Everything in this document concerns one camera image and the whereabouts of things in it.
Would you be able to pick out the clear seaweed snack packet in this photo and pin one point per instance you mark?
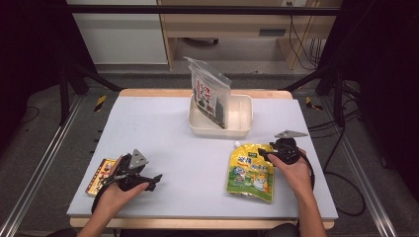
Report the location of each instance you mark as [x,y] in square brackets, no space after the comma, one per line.
[209,95]

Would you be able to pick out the yellow and black floor tape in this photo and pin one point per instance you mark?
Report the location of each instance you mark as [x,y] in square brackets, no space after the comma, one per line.
[311,103]
[100,102]

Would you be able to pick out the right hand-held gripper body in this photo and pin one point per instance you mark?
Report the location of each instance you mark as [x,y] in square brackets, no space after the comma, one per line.
[288,149]

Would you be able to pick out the red and yellow flat packet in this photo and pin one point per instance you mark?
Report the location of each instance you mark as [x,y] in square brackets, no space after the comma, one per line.
[99,177]

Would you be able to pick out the white cabinet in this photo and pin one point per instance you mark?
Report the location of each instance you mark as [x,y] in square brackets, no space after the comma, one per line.
[122,36]

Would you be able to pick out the black metal stand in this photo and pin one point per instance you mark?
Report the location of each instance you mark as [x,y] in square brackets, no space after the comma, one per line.
[64,95]
[337,95]

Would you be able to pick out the yellow spout pouch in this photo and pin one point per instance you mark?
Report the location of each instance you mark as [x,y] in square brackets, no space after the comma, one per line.
[250,174]

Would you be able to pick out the cream plastic bin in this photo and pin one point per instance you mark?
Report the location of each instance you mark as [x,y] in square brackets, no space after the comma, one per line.
[238,115]

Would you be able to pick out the aluminium floor rail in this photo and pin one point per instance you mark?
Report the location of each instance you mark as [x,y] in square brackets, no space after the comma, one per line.
[359,171]
[42,161]

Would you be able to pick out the person's left hand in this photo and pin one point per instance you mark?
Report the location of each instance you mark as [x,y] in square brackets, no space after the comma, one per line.
[113,200]

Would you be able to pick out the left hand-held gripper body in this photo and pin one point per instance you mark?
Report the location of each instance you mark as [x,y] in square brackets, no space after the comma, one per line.
[130,171]

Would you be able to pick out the wooden table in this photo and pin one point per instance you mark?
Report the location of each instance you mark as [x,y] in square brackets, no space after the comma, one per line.
[263,94]

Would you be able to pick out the light wooden desk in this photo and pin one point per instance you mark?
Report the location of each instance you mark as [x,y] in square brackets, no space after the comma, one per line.
[227,23]

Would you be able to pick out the person's right hand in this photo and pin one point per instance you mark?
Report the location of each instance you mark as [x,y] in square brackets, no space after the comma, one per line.
[296,176]

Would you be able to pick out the light grey table mat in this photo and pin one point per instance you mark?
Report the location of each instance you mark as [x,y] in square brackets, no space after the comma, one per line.
[184,158]

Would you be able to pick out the black horizontal bar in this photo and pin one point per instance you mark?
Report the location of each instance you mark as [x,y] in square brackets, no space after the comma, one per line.
[197,10]

